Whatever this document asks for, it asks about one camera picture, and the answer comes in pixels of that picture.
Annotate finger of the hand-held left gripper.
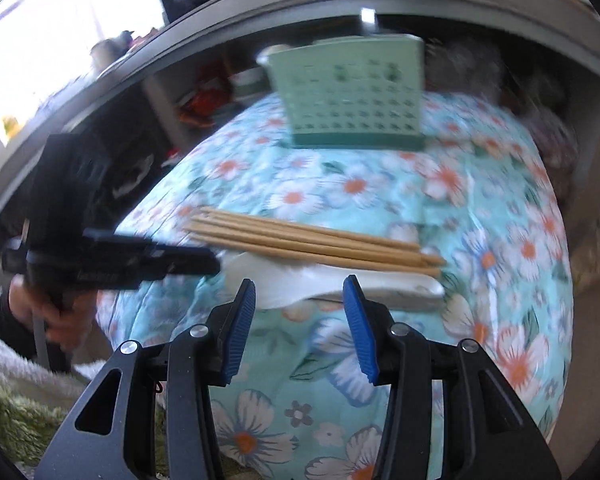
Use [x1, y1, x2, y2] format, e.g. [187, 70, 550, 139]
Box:
[146, 241, 222, 279]

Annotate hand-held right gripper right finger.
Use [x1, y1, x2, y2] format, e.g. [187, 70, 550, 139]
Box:
[342, 275, 563, 480]

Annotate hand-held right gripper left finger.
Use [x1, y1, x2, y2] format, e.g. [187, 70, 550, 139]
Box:
[34, 277, 257, 480]

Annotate green perforated utensil holder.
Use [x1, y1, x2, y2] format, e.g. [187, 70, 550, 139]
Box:
[257, 34, 427, 152]

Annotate person's left forearm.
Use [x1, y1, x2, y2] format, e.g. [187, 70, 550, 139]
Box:
[0, 292, 37, 361]

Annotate person's left hand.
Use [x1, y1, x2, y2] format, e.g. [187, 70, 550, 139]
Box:
[9, 277, 95, 356]

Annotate floral turquoise blanket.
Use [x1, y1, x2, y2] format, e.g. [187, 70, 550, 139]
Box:
[96, 91, 576, 480]

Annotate red packet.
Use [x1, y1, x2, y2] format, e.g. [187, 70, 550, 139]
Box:
[177, 60, 231, 128]

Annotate white fluffy cloth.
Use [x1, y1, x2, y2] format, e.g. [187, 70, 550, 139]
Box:
[0, 317, 111, 401]

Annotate green shaggy rug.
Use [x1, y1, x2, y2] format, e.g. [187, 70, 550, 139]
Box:
[0, 377, 88, 471]

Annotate clear plastic bag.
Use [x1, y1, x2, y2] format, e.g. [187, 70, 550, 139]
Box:
[425, 37, 571, 111]

